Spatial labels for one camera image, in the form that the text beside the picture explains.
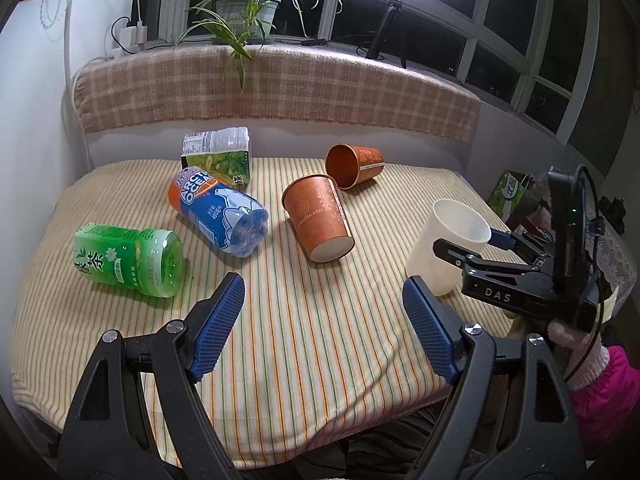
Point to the plaid windowsill cloth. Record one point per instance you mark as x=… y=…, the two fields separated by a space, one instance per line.
x=280 y=83

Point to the orange paper cup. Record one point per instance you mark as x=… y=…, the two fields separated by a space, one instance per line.
x=318 y=218
x=350 y=166

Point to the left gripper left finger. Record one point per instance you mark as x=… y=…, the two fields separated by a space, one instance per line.
x=136 y=413

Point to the green tea bottle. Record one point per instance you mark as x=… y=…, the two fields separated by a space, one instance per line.
x=149 y=261

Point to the hand in pink sleeve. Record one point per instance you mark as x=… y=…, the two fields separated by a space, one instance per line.
x=565 y=336

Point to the striped table cloth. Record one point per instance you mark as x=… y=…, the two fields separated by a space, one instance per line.
x=317 y=353

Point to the near orange paper cup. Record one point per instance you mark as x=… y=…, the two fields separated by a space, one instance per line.
x=318 y=218

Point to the white paper cup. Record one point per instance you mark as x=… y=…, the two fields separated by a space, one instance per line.
x=452 y=231

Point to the blue label water bottle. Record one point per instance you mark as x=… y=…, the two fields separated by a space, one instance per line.
x=229 y=219

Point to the white power adapter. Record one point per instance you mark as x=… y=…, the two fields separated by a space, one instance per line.
x=132 y=38

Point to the far orange paper cup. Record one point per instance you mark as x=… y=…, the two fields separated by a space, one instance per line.
x=350 y=166

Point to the potted spider plant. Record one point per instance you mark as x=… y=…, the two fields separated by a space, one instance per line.
x=237 y=24

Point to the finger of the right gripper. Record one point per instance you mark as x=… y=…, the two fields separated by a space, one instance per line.
x=504 y=240
x=461 y=257

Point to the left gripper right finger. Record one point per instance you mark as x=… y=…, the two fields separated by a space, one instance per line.
x=508 y=414

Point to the green paper bag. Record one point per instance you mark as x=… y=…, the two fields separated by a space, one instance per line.
x=508 y=192

